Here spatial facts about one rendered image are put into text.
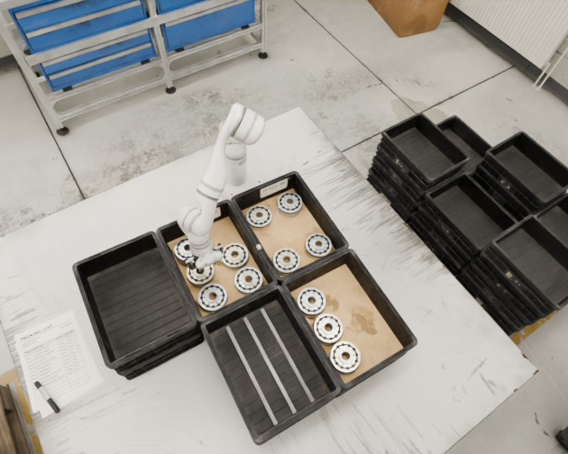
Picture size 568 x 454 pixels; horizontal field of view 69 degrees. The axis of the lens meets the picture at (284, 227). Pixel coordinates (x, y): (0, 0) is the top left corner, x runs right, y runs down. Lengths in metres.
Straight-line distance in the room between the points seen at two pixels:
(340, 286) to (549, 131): 2.61
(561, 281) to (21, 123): 3.48
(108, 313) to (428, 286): 1.23
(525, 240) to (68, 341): 2.11
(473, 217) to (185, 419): 1.77
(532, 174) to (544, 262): 0.55
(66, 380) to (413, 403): 1.22
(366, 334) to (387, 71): 2.63
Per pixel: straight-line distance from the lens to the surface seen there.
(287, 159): 2.02
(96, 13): 2.96
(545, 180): 2.70
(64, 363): 1.73
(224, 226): 1.65
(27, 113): 3.62
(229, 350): 1.47
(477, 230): 2.45
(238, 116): 1.16
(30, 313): 1.86
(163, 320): 1.53
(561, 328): 2.90
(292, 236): 1.63
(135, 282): 1.61
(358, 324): 1.53
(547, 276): 2.36
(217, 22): 3.33
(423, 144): 2.54
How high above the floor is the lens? 2.25
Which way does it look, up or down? 60 degrees down
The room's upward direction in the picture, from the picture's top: 6 degrees clockwise
